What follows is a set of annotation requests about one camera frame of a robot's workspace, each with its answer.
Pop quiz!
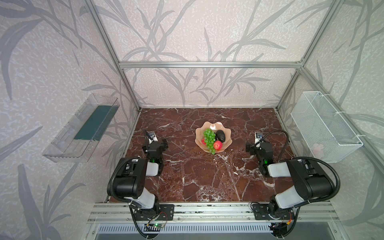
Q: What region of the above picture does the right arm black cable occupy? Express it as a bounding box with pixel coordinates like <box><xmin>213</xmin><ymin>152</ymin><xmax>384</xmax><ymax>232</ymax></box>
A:
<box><xmin>258</xmin><ymin>129</ymin><xmax>341</xmax><ymax>200</ymax></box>

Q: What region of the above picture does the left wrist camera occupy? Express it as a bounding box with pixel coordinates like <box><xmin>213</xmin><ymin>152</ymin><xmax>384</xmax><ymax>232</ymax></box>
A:
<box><xmin>147</xmin><ymin>131</ymin><xmax>158</xmax><ymax>144</ymax></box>

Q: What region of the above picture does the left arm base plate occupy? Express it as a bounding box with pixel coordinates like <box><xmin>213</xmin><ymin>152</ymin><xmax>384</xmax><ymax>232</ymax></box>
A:
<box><xmin>133</xmin><ymin>204</ymin><xmax>175</xmax><ymax>221</ymax></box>

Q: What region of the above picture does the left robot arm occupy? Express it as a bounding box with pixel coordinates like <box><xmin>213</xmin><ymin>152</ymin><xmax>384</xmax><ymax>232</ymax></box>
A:
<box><xmin>107</xmin><ymin>139</ymin><xmax>169</xmax><ymax>218</ymax></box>

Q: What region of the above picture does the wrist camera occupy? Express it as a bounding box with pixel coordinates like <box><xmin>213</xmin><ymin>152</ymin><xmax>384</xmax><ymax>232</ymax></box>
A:
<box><xmin>147</xmin><ymin>131</ymin><xmax>158</xmax><ymax>144</ymax></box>
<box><xmin>255</xmin><ymin>132</ymin><xmax>263</xmax><ymax>145</ymax></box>

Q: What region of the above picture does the clear plastic wall tray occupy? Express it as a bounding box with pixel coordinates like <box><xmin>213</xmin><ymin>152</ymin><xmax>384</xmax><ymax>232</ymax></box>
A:
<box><xmin>43</xmin><ymin>94</ymin><xmax>120</xmax><ymax>163</ymax></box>

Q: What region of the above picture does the dark avocado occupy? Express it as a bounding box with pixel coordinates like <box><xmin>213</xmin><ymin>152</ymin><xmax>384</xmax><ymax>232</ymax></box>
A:
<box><xmin>215</xmin><ymin>130</ymin><xmax>226</xmax><ymax>143</ymax></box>

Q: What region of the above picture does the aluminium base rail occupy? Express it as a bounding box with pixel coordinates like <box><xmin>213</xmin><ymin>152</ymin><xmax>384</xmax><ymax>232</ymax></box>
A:
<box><xmin>87</xmin><ymin>202</ymin><xmax>340</xmax><ymax>224</ymax></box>

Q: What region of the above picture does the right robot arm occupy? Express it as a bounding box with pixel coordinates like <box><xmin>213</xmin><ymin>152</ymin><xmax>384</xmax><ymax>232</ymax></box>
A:
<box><xmin>246</xmin><ymin>142</ymin><xmax>341</xmax><ymax>219</ymax></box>

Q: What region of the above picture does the pink scalloped fruit bowl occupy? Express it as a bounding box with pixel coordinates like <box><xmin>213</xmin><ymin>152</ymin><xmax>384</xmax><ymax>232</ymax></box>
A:
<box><xmin>195</xmin><ymin>122</ymin><xmax>233</xmax><ymax>155</ymax></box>

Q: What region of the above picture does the white wire mesh basket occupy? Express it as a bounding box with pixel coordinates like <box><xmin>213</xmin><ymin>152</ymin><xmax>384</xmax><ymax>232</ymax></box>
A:
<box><xmin>291</xmin><ymin>91</ymin><xmax>364</xmax><ymax>163</ymax></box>

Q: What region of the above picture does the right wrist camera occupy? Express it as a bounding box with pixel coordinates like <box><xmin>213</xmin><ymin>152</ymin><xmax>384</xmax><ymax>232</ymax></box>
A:
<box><xmin>255</xmin><ymin>132</ymin><xmax>263</xmax><ymax>145</ymax></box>

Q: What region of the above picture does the pink item in basket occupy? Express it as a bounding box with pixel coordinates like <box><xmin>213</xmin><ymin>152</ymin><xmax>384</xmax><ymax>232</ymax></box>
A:
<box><xmin>311</xmin><ymin>143</ymin><xmax>325</xmax><ymax>160</ymax></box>

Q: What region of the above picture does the green circuit board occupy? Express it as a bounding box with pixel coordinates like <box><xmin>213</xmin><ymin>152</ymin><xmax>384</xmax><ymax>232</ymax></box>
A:
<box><xmin>145</xmin><ymin>222</ymin><xmax>167</xmax><ymax>231</ymax></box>

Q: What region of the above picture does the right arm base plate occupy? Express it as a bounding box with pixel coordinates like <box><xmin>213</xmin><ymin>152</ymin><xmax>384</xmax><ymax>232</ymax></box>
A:
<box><xmin>251</xmin><ymin>203</ymin><xmax>295</xmax><ymax>222</ymax></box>

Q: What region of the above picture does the green grape bunch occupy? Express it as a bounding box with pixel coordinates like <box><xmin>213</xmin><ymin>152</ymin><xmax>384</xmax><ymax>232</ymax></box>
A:
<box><xmin>203</xmin><ymin>129</ymin><xmax>216</xmax><ymax>155</ymax></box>

